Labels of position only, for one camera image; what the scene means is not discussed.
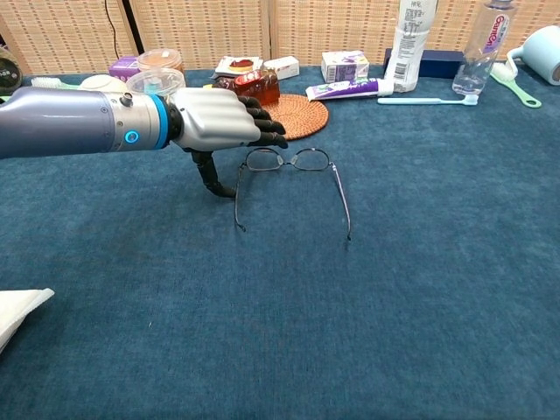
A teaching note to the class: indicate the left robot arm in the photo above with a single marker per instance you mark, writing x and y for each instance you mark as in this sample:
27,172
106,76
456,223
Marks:
65,120

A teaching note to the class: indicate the white cloth at edge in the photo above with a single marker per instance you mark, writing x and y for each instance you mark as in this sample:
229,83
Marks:
17,310

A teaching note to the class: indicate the bamboo folding screen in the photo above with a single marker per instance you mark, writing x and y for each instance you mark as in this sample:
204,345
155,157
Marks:
210,30

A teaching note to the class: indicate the dark blue box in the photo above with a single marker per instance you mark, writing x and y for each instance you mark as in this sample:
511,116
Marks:
442,63

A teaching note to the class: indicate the white purple drink carton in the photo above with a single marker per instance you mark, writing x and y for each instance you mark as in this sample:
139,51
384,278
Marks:
345,65

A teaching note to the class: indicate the purple box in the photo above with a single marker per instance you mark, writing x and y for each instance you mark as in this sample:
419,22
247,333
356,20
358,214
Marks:
122,67

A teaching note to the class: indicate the honey bottle yellow cap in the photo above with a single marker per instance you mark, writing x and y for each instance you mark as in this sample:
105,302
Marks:
262,89

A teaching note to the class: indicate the cake snack packet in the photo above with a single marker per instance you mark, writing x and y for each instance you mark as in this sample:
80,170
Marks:
238,65

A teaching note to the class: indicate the glass jar black lid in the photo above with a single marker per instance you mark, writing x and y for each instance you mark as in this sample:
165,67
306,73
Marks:
9,74

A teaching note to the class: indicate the small white box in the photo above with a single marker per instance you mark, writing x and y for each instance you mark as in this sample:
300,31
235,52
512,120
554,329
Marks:
284,67

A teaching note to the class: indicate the plastic tub brown powder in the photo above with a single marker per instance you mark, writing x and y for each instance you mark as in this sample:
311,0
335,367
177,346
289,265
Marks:
159,59

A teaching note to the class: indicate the round woven rattan coaster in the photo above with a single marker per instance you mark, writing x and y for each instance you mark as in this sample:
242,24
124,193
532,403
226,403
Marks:
302,116

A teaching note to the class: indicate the clear tub binder clips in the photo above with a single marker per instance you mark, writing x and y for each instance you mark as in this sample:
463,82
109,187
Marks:
153,81

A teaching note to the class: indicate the purple white toothpaste tube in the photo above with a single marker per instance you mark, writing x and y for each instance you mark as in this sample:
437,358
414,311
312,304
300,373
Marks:
345,88

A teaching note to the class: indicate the light blue toothbrush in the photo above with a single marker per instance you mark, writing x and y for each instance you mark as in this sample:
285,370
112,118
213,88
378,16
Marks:
420,101

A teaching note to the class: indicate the white bottle yellow cap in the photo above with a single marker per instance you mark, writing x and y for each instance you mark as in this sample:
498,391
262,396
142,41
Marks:
409,52

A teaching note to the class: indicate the blue table cover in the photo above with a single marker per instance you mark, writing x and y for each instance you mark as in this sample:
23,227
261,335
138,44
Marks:
306,306

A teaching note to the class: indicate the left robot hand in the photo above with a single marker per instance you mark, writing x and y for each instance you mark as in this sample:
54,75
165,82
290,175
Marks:
214,116

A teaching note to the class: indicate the cream bowl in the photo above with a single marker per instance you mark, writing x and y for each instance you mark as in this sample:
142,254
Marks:
102,83

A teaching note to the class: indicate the clear water bottle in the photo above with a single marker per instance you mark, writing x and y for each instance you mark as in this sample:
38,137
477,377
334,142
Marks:
479,57

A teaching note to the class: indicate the black-framed eyeglasses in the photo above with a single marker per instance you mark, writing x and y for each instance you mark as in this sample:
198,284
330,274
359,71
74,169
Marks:
286,163

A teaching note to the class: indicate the black stand pole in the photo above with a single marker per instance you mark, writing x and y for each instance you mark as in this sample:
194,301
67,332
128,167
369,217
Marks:
133,26

